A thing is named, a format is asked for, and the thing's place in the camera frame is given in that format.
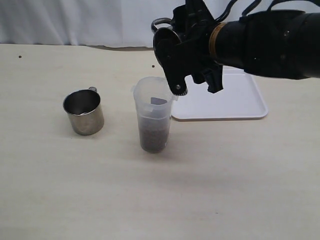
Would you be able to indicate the steel cup with pellets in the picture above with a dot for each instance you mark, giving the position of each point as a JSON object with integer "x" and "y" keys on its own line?
{"x": 163, "y": 29}

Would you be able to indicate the translucent plastic container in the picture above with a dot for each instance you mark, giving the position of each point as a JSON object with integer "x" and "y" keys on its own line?
{"x": 153, "y": 103}

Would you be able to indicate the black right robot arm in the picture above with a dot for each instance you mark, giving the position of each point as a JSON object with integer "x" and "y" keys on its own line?
{"x": 282, "y": 44}

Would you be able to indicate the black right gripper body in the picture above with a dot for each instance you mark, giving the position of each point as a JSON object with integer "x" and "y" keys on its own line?
{"x": 194, "y": 23}

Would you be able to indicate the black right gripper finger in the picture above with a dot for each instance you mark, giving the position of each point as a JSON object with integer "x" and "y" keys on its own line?
{"x": 172, "y": 67}

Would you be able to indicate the white plastic tray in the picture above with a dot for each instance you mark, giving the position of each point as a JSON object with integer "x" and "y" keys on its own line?
{"x": 240, "y": 99}

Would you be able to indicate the white backdrop curtain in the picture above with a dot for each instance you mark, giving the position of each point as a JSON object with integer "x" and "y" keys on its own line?
{"x": 110, "y": 23}

